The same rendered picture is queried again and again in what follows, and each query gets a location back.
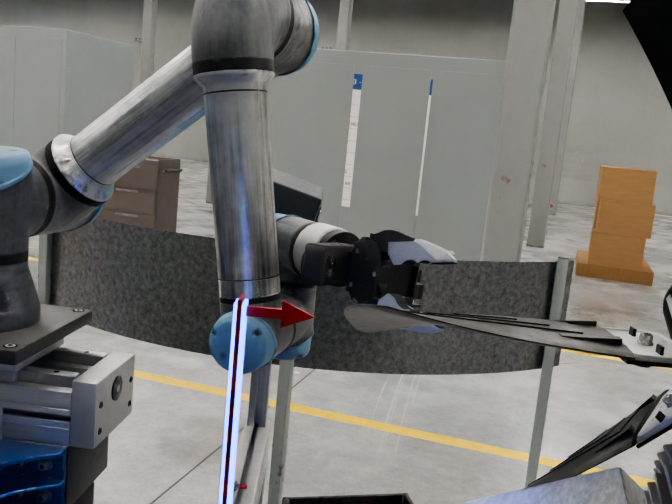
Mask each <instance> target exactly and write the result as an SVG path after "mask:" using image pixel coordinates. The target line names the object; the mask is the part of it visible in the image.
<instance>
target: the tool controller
mask: <svg viewBox="0 0 672 504"><path fill-rule="evenodd" d="M272 170H273V185H274V200H275V214H276V213H280V214H285V215H297V216H300V217H302V218H303V219H307V220H310V221H314V222H318V220H319V215H321V213H322V211H321V208H322V201H323V187H322V186H320V185H317V184H315V183H312V182H309V181H307V180H304V179H301V178H298V177H296V176H293V175H290V174H288V173H285V172H282V171H280V170H277V169H274V168H272Z"/></svg>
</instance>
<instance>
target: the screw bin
mask: <svg viewBox="0 0 672 504"><path fill-rule="evenodd" d="M282 504H414V503H413V501H412V500H411V498H410V497H409V494H408V493H393V494H364V495H335V496H305V497H283V498H282Z"/></svg>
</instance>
